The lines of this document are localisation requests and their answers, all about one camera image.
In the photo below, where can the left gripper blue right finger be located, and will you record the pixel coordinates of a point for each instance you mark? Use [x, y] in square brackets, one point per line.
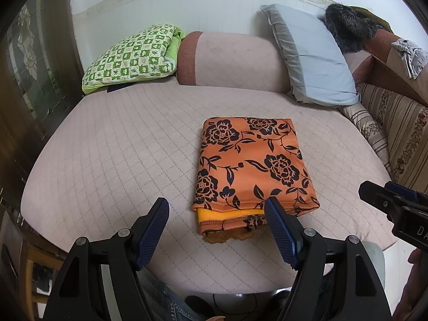
[286, 230]

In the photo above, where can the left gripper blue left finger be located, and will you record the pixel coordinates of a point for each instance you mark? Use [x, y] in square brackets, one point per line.
[147, 231]

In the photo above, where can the orange black floral garment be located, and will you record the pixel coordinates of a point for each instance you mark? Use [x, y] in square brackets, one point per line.
[242, 162]

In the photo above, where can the right hand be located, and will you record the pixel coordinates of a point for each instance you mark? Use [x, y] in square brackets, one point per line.
[415, 286]

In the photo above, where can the blue jeans leg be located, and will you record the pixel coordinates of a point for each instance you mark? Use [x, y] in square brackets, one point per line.
[164, 304]

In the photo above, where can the beige striped floral cushion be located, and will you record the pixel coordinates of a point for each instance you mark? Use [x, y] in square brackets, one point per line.
[396, 128]

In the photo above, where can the white grey crumpled cloth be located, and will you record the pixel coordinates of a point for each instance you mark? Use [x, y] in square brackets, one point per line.
[414, 57]

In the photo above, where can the light blue pillow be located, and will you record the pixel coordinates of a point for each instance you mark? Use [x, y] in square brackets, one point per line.
[318, 72]

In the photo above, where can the green patterned folded blanket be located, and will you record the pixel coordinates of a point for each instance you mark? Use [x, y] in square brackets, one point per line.
[148, 55]

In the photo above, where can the pink quilted bolster cushion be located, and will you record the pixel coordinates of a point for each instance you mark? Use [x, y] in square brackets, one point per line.
[231, 60]

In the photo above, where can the dark furry cushion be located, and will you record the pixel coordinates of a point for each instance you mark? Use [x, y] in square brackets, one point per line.
[349, 28]

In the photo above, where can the dark wooden glass door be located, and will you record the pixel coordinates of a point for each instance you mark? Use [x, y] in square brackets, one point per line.
[41, 74]

